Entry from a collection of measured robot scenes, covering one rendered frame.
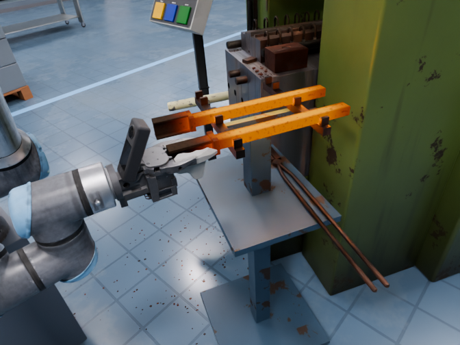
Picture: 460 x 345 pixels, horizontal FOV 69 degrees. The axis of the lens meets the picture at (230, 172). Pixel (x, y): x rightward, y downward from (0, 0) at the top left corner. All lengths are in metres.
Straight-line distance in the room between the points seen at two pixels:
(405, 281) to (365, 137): 0.85
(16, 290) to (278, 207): 0.61
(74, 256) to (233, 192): 0.47
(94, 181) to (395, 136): 0.88
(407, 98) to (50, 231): 0.95
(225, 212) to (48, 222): 0.45
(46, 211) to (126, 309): 1.06
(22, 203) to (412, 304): 1.47
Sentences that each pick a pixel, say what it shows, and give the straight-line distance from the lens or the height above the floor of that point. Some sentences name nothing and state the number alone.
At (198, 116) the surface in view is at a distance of 0.80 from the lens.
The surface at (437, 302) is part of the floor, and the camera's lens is 1.73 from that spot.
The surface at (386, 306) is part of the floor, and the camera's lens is 1.64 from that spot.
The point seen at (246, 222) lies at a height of 0.69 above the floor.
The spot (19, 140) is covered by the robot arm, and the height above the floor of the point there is 0.88.
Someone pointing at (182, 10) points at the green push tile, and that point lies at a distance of 1.70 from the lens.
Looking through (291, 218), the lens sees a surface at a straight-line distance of 0.91.
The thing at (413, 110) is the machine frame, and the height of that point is 0.84.
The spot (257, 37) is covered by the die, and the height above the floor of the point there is 0.99.
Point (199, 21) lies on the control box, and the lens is 1.66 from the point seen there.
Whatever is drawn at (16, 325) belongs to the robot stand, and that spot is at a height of 0.30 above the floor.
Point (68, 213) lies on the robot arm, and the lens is 0.65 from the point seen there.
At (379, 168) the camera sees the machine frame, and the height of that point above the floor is 0.65.
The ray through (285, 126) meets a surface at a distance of 0.76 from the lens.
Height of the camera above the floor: 1.31
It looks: 36 degrees down
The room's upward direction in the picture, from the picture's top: 5 degrees counter-clockwise
